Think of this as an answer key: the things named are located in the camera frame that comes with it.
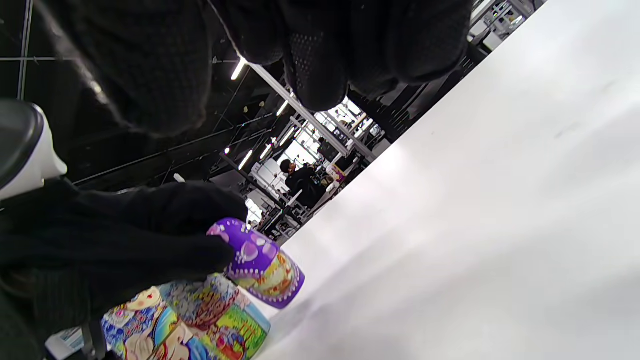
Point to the person's left hand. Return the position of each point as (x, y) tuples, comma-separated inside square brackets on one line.
[(100, 240)]

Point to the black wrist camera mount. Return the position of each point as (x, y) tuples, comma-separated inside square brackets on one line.
[(95, 345)]

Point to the small purple Russian doll base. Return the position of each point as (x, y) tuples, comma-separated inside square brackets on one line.
[(280, 285)]

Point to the person's right hand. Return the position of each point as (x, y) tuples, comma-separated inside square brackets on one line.
[(150, 60)]

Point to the medium light blue doll top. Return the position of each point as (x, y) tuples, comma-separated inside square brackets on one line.
[(150, 320)]

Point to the small purple Russian doll top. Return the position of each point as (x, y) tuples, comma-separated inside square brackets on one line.
[(245, 245)]

